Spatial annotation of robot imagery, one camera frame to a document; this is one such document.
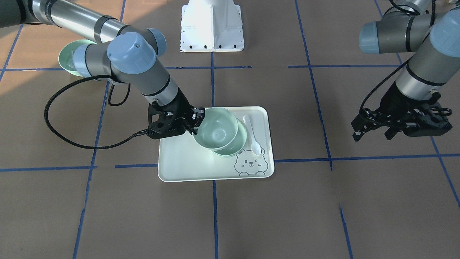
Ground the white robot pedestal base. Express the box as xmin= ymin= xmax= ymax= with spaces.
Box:
xmin=180 ymin=0 xmax=245 ymax=53

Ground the pale green bear tray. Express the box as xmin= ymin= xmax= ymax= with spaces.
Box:
xmin=158 ymin=106 xmax=275 ymax=182

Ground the black gripper body viewer left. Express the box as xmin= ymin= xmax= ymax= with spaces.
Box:
xmin=147 ymin=90 xmax=197 ymax=140

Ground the green bowl with ice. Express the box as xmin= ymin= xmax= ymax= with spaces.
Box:
xmin=59 ymin=39 xmax=95 ymax=77

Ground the black gripper body viewer right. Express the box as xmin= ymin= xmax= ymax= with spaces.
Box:
xmin=375 ymin=83 xmax=453 ymax=137

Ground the green bowl on tray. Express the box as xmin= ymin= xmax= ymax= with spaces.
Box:
xmin=212 ymin=119 xmax=248 ymax=157

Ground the white plastic spoon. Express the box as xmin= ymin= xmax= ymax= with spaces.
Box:
xmin=243 ymin=115 xmax=262 ymax=156

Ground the black cable viewer right arm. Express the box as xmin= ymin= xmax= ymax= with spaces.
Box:
xmin=359 ymin=58 xmax=412 ymax=112

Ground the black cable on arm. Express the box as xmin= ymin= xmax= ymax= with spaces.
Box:
xmin=44 ymin=74 xmax=150 ymax=150

